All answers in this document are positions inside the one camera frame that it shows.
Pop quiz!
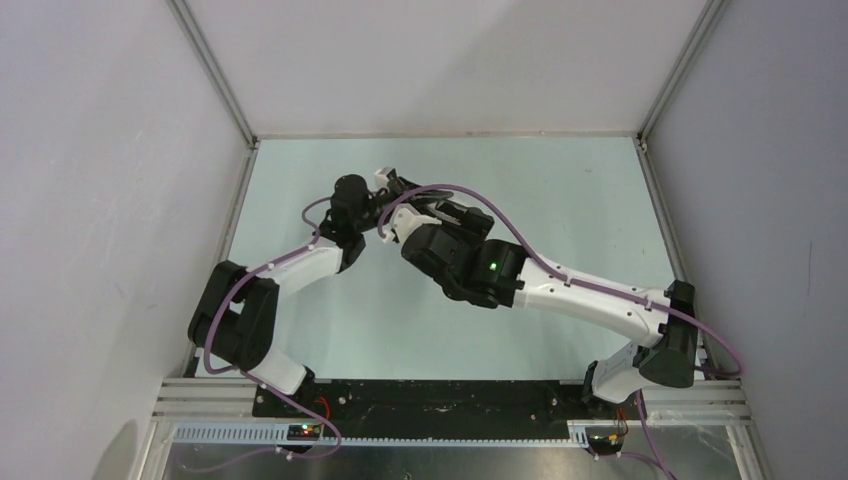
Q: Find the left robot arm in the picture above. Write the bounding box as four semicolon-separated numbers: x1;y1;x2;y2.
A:
187;168;449;417

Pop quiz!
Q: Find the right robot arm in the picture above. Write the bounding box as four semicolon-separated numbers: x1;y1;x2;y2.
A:
389;204;698;418

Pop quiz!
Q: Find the right controller board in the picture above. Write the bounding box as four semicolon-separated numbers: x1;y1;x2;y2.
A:
588;433;622;450

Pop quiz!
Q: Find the controller board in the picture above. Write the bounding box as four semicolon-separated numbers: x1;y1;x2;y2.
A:
588;433;622;450
286;424;322;442

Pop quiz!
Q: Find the left controller board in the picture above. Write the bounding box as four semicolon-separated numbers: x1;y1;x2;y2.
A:
286;424;322;442

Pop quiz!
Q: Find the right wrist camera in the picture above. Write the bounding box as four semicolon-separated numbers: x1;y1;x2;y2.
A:
383;203;441;244

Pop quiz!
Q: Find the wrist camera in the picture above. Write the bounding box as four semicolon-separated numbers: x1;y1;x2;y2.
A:
383;203;441;244
374;167;397;190

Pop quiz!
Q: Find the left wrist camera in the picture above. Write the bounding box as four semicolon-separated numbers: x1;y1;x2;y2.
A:
374;167;397;190

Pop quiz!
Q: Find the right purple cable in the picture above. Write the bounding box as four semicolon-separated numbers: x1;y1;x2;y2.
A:
376;184;743;380

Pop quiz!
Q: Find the purple cable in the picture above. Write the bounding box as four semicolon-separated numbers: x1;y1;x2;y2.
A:
376;184;743;380
201;195;333;379

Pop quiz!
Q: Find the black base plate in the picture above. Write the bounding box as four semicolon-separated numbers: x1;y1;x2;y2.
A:
293;379;617;441

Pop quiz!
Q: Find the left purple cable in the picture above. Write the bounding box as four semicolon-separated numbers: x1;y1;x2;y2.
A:
201;195;333;379

